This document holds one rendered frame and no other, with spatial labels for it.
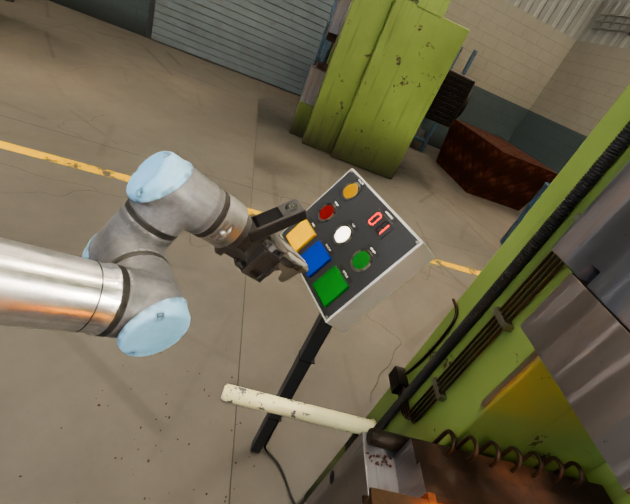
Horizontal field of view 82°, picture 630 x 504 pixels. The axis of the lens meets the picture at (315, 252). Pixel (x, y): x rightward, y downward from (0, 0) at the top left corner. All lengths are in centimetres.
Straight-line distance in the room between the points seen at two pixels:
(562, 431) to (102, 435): 145
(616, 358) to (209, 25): 804
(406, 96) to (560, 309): 474
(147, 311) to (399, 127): 491
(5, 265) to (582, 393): 58
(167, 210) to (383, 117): 470
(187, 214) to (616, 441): 56
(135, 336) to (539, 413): 71
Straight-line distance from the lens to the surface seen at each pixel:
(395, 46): 505
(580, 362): 49
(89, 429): 170
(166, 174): 55
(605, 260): 50
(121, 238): 59
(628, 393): 46
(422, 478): 69
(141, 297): 49
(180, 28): 829
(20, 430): 174
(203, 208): 57
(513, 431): 89
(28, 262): 45
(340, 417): 111
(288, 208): 67
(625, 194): 53
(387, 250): 82
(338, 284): 84
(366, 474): 73
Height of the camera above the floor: 150
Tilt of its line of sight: 31 degrees down
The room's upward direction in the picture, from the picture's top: 25 degrees clockwise
